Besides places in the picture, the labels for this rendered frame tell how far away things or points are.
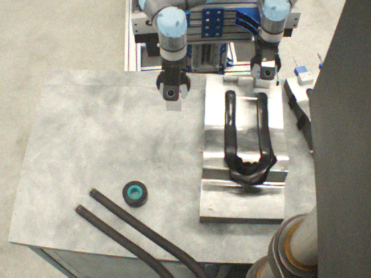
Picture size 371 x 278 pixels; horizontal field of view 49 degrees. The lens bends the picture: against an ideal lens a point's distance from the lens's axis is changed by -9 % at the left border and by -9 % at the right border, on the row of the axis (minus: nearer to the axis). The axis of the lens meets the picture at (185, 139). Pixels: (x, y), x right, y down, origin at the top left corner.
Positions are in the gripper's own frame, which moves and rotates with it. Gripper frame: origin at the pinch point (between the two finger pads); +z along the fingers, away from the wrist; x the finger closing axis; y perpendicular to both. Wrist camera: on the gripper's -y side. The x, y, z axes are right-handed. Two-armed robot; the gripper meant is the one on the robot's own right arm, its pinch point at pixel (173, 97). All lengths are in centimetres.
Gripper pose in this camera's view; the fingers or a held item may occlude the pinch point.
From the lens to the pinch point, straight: 140.1
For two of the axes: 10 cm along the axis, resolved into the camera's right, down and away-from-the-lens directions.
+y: 0.6, -8.8, 4.8
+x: -10.0, -0.5, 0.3
